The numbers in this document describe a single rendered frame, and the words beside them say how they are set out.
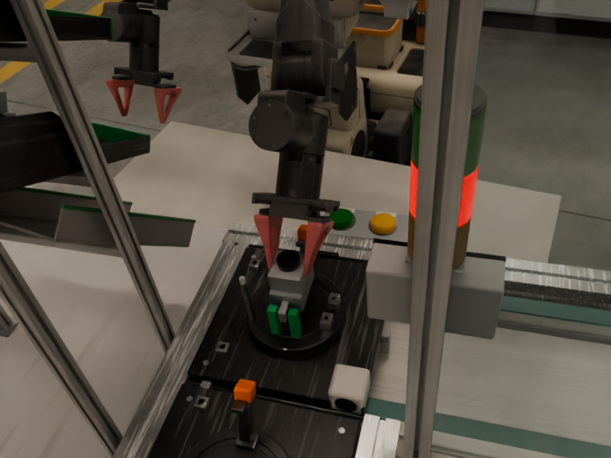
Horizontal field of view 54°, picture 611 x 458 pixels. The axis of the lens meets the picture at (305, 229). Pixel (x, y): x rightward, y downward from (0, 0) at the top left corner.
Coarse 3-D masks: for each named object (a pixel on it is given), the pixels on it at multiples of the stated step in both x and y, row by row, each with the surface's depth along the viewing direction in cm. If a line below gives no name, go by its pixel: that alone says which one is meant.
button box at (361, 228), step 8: (344, 208) 101; (360, 216) 100; (368, 216) 100; (400, 216) 99; (408, 216) 99; (352, 224) 98; (360, 224) 98; (368, 224) 98; (400, 224) 97; (336, 232) 98; (344, 232) 97; (352, 232) 97; (360, 232) 97; (368, 232) 97; (392, 232) 96; (400, 232) 96; (392, 240) 95; (400, 240) 95
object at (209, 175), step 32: (192, 128) 142; (160, 160) 134; (192, 160) 133; (224, 160) 132; (256, 160) 131; (352, 160) 128; (128, 192) 126; (160, 192) 126; (192, 192) 125; (224, 192) 124; (256, 192) 123; (320, 192) 121; (352, 192) 120; (384, 192) 119; (224, 224) 116; (288, 224) 115
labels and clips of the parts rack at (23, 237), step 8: (0, 232) 82; (8, 232) 81; (16, 232) 81; (24, 232) 81; (8, 240) 82; (16, 240) 82; (24, 240) 81; (32, 240) 81; (40, 240) 80; (48, 240) 80; (64, 248) 80; (72, 248) 79; (80, 248) 79; (88, 248) 78; (96, 248) 78; (104, 248) 77; (112, 248) 77; (120, 256) 78
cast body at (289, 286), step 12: (276, 252) 78; (288, 252) 76; (276, 264) 76; (288, 264) 75; (300, 264) 76; (276, 276) 75; (288, 276) 75; (300, 276) 75; (312, 276) 81; (276, 288) 76; (288, 288) 76; (300, 288) 75; (276, 300) 77; (288, 300) 77; (300, 300) 76
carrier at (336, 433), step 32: (192, 416) 74; (224, 416) 74; (256, 416) 74; (288, 416) 73; (320, 416) 73; (160, 448) 72; (192, 448) 70; (224, 448) 69; (256, 448) 69; (288, 448) 70; (320, 448) 70; (352, 448) 70
